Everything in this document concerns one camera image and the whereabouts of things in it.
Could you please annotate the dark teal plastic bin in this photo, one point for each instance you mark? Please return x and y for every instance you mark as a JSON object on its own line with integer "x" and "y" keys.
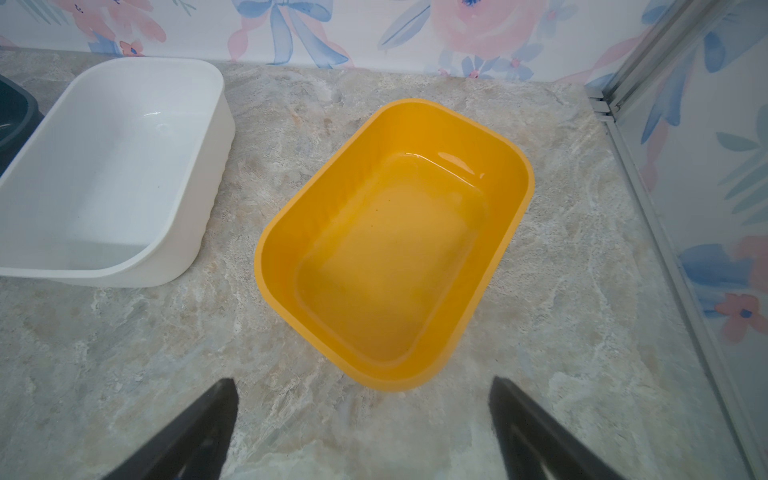
{"x": 19, "y": 117}

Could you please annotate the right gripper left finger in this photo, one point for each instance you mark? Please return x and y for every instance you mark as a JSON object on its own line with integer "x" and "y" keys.
{"x": 194, "y": 445}

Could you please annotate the yellow plastic bin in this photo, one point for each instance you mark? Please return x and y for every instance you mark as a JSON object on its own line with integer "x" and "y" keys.
{"x": 381, "y": 258}

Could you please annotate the white plastic bin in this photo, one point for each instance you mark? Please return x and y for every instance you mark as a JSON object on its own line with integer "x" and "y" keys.
{"x": 116, "y": 185}

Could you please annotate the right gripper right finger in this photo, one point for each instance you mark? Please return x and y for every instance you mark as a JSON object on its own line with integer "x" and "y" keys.
{"x": 533, "y": 444}

